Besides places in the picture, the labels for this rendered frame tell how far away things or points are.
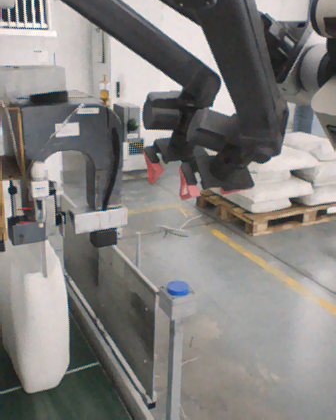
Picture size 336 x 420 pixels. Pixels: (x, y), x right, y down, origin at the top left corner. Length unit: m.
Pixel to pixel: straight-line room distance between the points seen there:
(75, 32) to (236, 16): 4.88
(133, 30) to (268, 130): 0.30
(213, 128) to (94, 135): 0.48
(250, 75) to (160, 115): 0.34
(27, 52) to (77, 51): 1.52
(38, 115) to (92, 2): 0.39
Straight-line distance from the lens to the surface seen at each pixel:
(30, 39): 3.93
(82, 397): 1.72
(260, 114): 0.68
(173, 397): 1.52
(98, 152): 1.20
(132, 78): 4.96
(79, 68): 5.40
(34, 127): 1.14
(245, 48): 0.56
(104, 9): 0.84
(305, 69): 0.97
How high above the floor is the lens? 1.51
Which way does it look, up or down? 19 degrees down
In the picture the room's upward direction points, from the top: 2 degrees clockwise
